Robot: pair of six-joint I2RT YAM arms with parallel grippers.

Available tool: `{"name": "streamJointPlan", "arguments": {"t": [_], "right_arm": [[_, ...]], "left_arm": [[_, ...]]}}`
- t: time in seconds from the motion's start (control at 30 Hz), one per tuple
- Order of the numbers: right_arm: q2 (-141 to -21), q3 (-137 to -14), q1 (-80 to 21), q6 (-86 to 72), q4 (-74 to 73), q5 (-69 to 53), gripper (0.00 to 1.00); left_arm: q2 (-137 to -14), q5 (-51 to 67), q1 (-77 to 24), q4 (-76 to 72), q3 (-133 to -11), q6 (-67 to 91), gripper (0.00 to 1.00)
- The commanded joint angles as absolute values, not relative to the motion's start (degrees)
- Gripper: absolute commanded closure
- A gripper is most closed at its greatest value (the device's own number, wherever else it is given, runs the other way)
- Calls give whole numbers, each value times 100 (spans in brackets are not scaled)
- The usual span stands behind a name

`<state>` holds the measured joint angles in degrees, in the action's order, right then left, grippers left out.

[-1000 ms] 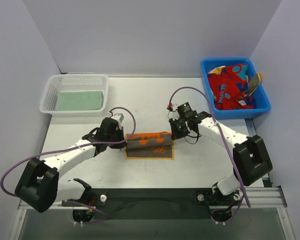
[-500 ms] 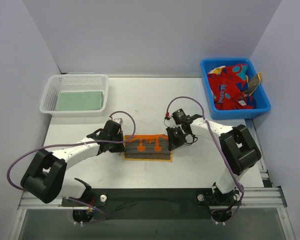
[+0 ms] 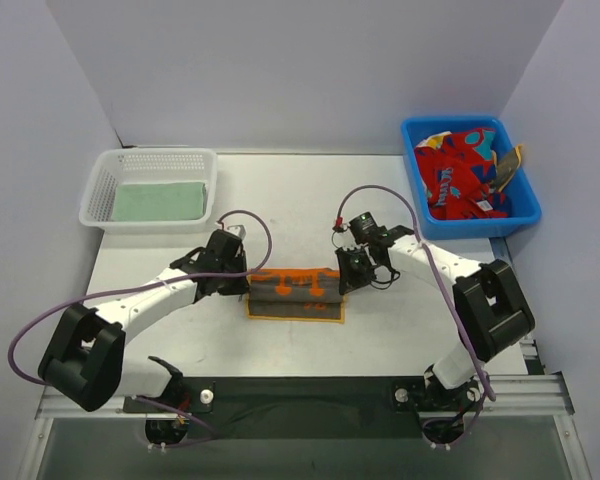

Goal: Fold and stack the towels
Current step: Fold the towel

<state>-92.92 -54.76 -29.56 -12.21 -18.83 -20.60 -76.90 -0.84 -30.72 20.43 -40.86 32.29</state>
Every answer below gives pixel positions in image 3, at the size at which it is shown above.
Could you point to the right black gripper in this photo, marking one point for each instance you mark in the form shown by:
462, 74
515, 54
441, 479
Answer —
350, 270

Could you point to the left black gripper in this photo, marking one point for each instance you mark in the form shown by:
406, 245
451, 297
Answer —
238, 282

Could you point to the orange towel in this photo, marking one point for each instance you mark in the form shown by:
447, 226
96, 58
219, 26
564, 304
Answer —
292, 294

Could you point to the green panda towel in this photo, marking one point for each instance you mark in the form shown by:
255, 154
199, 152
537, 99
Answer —
159, 202

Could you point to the red blue towel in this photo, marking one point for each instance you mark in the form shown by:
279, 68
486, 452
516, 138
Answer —
457, 171

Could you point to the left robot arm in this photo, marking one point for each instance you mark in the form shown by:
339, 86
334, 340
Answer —
85, 357

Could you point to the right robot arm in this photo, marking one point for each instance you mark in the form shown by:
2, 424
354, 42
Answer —
485, 300

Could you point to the white perforated plastic basket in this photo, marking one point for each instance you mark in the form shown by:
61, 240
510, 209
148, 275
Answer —
150, 165

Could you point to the black base mat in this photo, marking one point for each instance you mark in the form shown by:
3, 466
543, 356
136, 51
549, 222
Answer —
308, 408

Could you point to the grey orange-edged towel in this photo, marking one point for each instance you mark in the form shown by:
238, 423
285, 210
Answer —
506, 167

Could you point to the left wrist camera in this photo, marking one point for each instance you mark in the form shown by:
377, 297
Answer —
238, 231

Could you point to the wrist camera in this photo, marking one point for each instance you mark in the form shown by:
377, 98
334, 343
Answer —
238, 231
362, 227

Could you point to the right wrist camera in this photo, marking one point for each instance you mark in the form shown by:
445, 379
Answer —
362, 227

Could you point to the aluminium front rail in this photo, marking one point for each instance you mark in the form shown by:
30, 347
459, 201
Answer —
524, 396

